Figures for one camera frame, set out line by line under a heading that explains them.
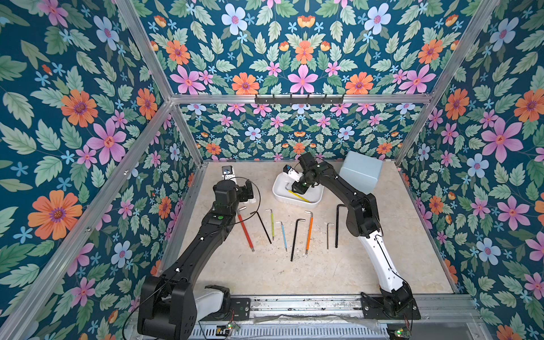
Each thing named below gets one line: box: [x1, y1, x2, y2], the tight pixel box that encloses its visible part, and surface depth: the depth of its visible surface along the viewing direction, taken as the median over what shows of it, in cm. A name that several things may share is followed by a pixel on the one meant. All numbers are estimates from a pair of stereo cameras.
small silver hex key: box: [326, 222, 335, 251], surface depth 94 cm
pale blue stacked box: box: [339, 150, 384, 195], surface depth 98 cm
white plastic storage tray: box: [272, 172, 325, 209], surface depth 103 cm
